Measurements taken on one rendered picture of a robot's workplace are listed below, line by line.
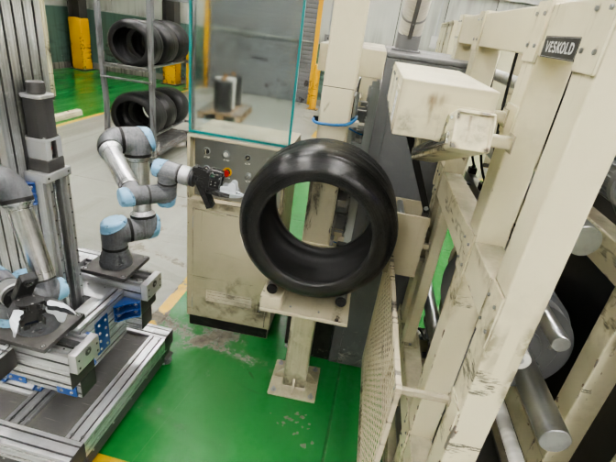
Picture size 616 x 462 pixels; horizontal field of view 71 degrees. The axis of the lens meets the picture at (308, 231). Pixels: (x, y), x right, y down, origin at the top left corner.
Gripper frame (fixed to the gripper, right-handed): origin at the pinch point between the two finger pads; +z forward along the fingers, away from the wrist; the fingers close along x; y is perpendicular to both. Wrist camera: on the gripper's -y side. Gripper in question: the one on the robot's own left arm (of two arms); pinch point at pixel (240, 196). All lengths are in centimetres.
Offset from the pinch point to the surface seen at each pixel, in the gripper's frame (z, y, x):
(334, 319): 49, -38, -7
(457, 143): 59, 50, -44
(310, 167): 24.1, 23.5, -12.3
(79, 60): -666, -181, 912
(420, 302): 88, -37, 23
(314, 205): 28.0, -6.7, 28.4
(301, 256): 28.6, -26.2, 14.9
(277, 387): 36, -119, 26
